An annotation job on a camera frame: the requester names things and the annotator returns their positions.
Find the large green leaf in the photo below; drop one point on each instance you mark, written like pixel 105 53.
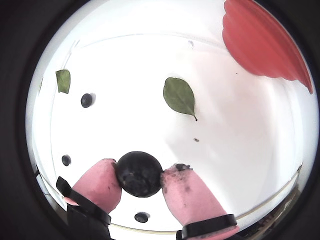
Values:
pixel 63 81

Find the small green leaf with stem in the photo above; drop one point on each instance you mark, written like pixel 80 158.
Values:
pixel 178 96

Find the dark blueberry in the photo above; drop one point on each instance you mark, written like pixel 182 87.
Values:
pixel 139 174
pixel 86 100
pixel 66 160
pixel 141 217

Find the red collapsible silicone cup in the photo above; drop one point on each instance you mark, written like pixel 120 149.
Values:
pixel 260 42

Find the pink padded gripper finger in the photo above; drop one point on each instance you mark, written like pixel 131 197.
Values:
pixel 97 185
pixel 190 200

